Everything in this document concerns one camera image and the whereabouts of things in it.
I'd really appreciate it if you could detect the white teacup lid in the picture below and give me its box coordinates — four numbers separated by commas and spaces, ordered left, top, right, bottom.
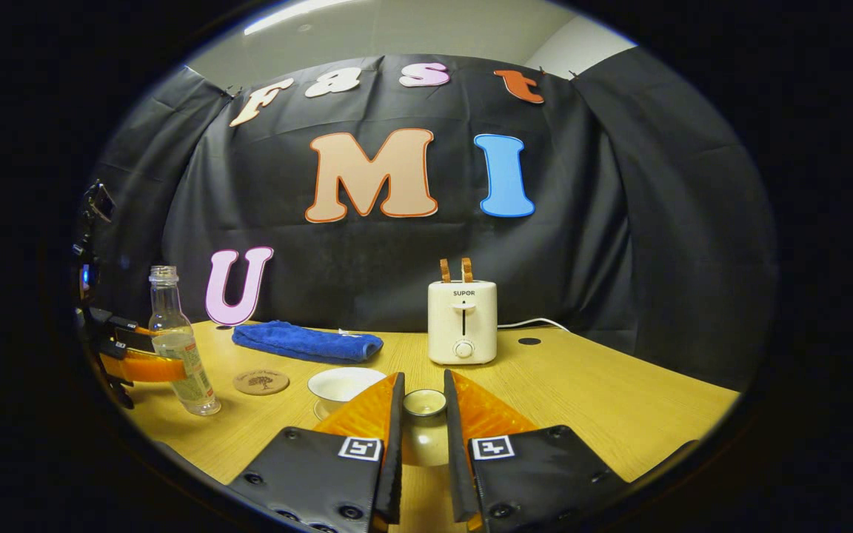
398, 388, 450, 469

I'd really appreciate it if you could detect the white power cable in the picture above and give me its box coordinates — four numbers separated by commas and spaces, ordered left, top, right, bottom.
497, 318, 572, 333

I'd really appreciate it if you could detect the black backdrop cloth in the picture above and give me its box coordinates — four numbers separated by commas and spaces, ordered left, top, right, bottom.
90, 53, 779, 393

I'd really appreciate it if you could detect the cream toaster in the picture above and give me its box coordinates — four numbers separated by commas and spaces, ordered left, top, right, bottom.
427, 280, 498, 366

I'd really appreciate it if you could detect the white teacup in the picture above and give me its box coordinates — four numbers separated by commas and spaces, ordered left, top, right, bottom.
307, 367, 389, 414

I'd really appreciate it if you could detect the blue towel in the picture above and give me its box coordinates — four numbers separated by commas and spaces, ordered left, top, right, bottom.
232, 320, 384, 364

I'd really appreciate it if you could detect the round brown coaster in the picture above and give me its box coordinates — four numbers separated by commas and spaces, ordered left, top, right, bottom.
233, 369, 290, 396

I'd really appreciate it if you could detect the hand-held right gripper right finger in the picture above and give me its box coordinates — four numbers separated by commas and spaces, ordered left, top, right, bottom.
443, 369, 629, 532

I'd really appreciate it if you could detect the clear plastic water bottle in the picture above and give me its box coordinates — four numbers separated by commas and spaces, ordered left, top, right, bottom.
148, 266, 221, 416

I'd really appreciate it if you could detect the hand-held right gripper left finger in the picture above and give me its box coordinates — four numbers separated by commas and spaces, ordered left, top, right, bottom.
228, 372, 407, 533

